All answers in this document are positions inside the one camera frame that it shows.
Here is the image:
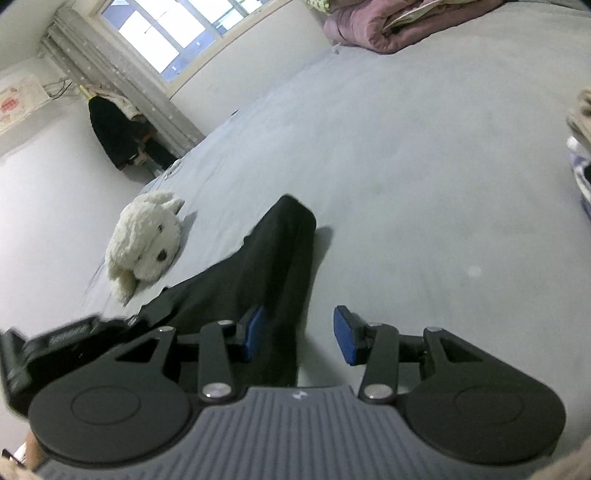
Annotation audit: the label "pink quilt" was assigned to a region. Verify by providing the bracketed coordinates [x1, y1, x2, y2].
[322, 0, 504, 55]

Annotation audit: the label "stack of folded clothes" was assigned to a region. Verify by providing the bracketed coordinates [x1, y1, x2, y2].
[566, 90, 591, 206]

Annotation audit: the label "black pants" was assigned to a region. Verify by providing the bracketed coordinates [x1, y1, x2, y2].
[124, 195, 319, 388]

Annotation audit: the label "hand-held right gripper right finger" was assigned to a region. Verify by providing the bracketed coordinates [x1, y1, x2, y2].
[333, 305, 476, 404]

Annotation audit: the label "black hanging coat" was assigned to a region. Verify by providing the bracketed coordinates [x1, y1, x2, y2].
[88, 95, 178, 171]

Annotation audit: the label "grey curtain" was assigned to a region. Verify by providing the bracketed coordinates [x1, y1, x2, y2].
[39, 9, 206, 153]

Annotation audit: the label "person's right forearm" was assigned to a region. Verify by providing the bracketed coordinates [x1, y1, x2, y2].
[540, 448, 591, 480]

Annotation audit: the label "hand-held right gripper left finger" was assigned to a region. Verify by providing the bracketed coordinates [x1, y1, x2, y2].
[115, 305, 266, 404]

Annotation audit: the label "window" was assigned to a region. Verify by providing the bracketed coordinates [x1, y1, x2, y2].
[95, 0, 296, 86]

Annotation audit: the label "white plush dog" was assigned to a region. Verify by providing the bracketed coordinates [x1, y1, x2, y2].
[105, 191, 186, 305]

